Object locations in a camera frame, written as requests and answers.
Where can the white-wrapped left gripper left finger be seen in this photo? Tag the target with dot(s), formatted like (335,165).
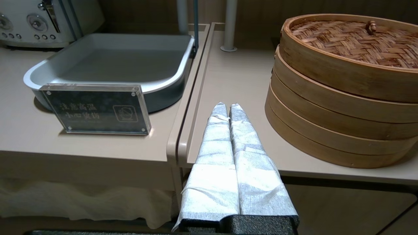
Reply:
(215,163)

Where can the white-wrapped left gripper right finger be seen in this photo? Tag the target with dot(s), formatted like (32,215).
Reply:
(254,176)

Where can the grey-blue white-lined rack tray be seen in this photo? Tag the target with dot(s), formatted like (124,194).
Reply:
(114,62)

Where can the white support pole with flange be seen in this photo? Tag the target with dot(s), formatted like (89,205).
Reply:
(229,23)

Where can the small woven bamboo steamer lid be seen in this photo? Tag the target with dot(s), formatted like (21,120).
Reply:
(352,41)

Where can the white table skirt cloth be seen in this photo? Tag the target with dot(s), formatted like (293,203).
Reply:
(81,202)

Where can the clear acrylic warning sign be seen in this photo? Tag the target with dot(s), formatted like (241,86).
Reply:
(97,111)

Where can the white retro toaster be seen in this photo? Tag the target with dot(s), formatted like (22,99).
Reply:
(87,16)

